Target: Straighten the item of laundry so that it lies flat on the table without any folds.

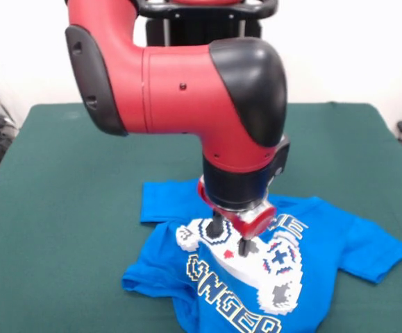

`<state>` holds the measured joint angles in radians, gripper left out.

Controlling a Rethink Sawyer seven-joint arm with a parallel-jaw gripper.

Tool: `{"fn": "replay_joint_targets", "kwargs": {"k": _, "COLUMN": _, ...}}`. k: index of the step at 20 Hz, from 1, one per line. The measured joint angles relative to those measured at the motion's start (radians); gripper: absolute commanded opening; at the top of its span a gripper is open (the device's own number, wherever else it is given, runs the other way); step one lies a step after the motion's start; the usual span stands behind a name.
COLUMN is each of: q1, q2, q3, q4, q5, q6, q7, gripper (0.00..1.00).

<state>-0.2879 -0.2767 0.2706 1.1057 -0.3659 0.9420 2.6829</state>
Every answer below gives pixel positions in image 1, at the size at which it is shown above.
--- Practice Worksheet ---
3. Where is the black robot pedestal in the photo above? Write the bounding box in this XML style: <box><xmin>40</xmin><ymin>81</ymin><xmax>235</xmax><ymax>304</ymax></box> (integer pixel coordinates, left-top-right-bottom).
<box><xmin>131</xmin><ymin>0</ymin><xmax>278</xmax><ymax>48</ymax></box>

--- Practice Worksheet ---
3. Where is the dark green tablecloth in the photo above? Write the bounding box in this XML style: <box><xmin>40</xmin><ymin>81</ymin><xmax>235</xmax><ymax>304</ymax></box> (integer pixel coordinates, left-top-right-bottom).
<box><xmin>0</xmin><ymin>101</ymin><xmax>402</xmax><ymax>333</ymax></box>

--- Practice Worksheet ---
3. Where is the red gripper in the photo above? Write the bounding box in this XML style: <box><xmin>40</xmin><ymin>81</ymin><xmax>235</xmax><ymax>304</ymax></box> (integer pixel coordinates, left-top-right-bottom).
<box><xmin>196</xmin><ymin>176</ymin><xmax>277</xmax><ymax>258</ymax></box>

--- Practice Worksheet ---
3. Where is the blue printed t-shirt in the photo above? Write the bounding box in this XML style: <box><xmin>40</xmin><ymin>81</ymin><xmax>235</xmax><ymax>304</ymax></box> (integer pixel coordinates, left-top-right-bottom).
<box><xmin>122</xmin><ymin>177</ymin><xmax>402</xmax><ymax>333</ymax></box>

